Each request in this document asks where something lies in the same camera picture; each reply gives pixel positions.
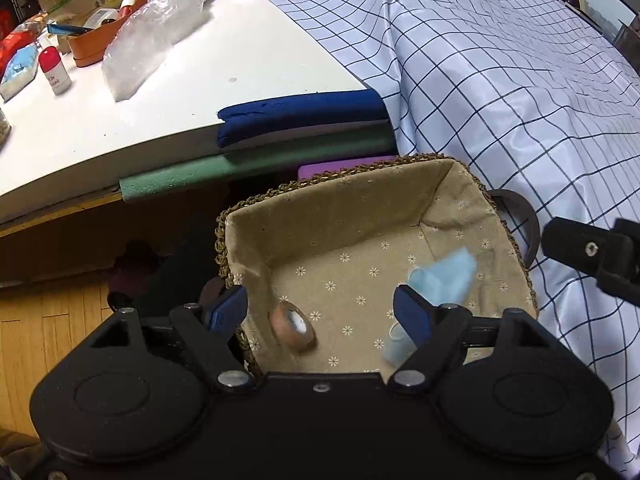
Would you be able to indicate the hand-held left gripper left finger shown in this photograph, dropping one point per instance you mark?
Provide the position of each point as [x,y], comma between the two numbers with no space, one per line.
[227,310]

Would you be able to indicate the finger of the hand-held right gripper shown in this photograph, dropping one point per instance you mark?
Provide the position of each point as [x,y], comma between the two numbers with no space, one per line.
[575,245]

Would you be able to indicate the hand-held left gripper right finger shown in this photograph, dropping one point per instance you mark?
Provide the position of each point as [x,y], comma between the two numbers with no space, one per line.
[412,317]

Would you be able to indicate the blue face mask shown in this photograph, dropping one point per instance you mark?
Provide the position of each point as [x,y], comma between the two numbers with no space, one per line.
[450,275]

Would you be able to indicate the woven basket with fabric lining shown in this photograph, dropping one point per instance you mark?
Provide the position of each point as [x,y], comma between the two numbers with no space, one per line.
[350,240]

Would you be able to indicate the beige tape roll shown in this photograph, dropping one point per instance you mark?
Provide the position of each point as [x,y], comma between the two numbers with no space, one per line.
[285,330]

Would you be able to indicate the purple foam pad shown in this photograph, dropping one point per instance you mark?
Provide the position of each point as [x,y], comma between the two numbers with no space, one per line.
[325,169]

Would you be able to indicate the white checkered cloth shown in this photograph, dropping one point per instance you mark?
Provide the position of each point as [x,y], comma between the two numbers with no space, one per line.
[500,85]

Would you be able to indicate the grey foam pad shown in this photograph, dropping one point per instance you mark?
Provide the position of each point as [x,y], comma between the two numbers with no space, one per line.
[320,132]

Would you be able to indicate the dark blue foam pad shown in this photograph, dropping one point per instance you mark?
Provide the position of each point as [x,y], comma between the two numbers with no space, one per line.
[300,115]

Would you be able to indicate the clear plastic bag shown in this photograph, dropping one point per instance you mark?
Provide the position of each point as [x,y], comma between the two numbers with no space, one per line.
[145,40]

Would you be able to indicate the white bottle with red cap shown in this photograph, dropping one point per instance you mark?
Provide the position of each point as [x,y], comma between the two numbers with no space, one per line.
[55,77]

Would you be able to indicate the orange tray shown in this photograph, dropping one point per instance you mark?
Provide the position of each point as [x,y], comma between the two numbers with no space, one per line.
[95,45]

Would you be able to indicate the blue packet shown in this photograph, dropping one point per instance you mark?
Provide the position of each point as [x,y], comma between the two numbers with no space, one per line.
[20,70]

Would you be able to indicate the red packet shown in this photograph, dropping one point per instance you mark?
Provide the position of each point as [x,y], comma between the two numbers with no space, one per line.
[15,40]

